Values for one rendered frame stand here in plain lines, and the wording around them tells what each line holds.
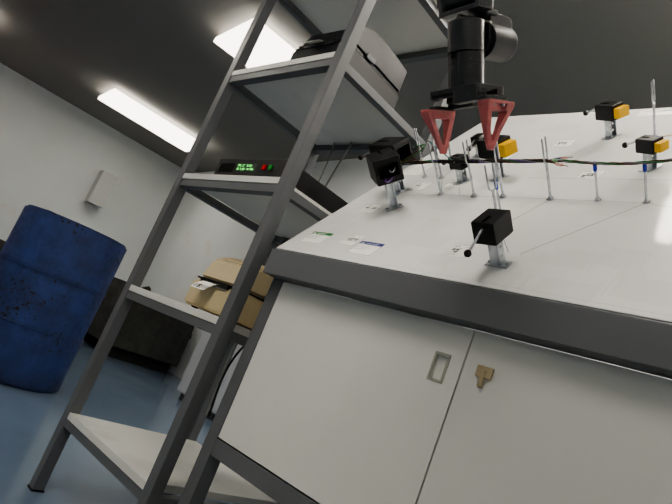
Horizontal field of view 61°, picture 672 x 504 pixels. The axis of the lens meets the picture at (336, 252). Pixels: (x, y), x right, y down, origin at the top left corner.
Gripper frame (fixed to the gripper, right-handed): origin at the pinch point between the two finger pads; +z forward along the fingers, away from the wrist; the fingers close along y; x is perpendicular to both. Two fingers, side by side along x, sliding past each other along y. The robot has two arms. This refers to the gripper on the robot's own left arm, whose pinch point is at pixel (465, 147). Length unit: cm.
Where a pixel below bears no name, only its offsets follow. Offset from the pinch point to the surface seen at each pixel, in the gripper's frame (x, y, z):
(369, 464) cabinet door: 10, 14, 56
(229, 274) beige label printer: 2, 82, 29
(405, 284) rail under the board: -2.6, 16.9, 25.0
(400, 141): -31, 47, -5
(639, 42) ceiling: -219, 75, -60
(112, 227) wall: -166, 770, 54
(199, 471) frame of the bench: 24, 58, 70
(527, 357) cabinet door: -5.3, -8.3, 34.4
